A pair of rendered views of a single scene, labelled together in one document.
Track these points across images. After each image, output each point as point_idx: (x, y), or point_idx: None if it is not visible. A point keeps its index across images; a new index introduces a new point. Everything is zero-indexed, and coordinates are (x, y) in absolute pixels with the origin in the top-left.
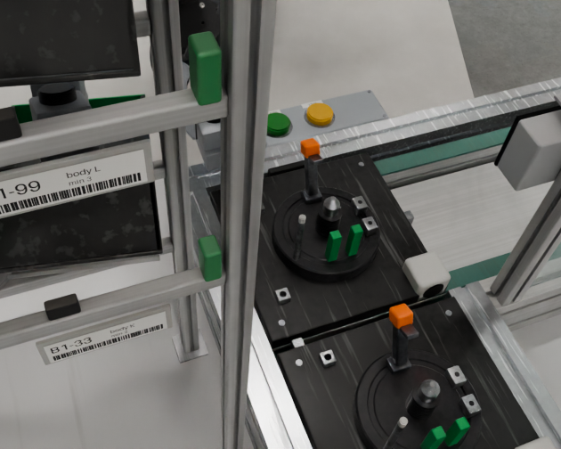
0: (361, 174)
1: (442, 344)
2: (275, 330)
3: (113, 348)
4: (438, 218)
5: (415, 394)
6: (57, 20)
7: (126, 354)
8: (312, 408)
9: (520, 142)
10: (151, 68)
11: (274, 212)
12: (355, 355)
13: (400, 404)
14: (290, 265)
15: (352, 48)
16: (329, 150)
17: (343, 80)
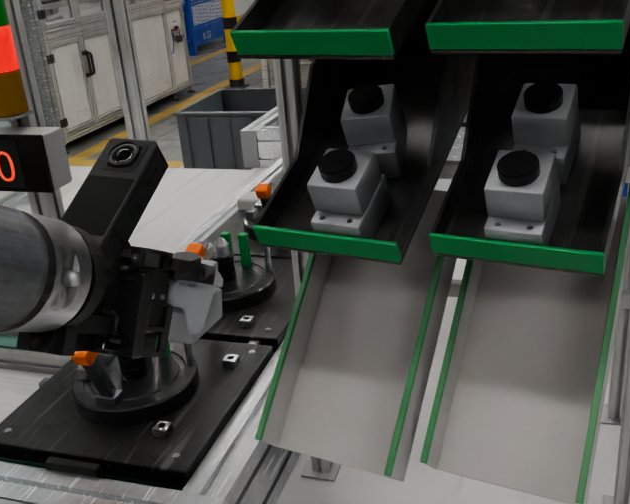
0: (24, 422)
1: None
2: (261, 350)
3: (398, 498)
4: (3, 413)
5: (229, 256)
6: None
7: (389, 488)
8: (287, 310)
9: (53, 146)
10: (202, 278)
11: (150, 424)
12: (224, 320)
13: (234, 281)
14: (198, 373)
15: None
16: (2, 470)
17: None
